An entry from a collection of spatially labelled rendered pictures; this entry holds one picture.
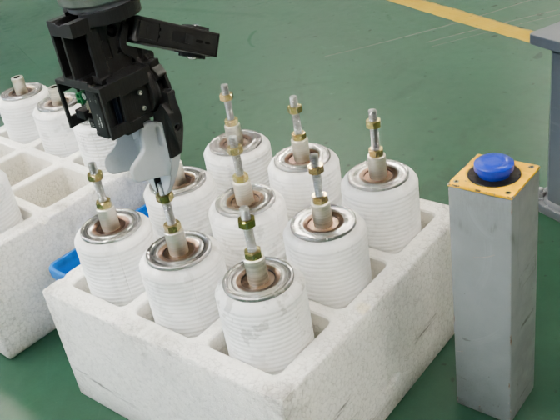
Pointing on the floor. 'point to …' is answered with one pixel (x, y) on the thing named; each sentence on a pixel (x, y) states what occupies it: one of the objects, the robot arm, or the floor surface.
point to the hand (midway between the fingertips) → (165, 177)
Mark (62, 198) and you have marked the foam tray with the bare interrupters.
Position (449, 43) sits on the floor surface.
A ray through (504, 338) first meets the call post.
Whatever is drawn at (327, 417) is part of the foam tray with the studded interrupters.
